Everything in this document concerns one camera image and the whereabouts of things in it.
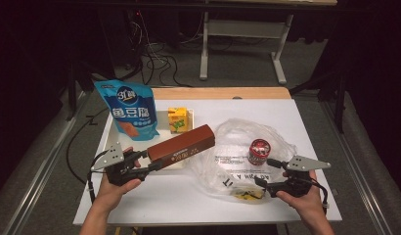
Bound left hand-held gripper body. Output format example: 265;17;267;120
90;141;151;187

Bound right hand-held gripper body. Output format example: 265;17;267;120
270;155;333;199

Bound red round can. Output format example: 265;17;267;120
246;138;272;166

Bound long brown box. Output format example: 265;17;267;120
146;123;217;170

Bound white plastic bin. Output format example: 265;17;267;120
104;109;197;171

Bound blue snack pouch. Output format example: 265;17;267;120
93;79;161;142

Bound yellow drink carton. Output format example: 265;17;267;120
167;107;190;135

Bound clear plastic shopping bag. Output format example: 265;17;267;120
190;117;299;205

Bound person's left hand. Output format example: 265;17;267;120
96;174;143;213

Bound person's right hand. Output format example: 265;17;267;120
276;169;327;225

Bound white table cover board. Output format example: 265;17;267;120
72;98;343;227

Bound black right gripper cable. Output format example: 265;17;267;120
307;179;330;214

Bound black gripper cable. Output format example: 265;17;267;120
307;179;330;214
86;150;109;205

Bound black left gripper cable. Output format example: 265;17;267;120
86;150;109;205

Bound black floor cable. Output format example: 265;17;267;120
65;106;111;185

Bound aluminium floor rail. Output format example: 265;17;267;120
320;99;390;235
1;91;89;235

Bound bundle of floor cables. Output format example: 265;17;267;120
124;9;190;87

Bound white metal desk frame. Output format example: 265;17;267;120
199;11;294;86

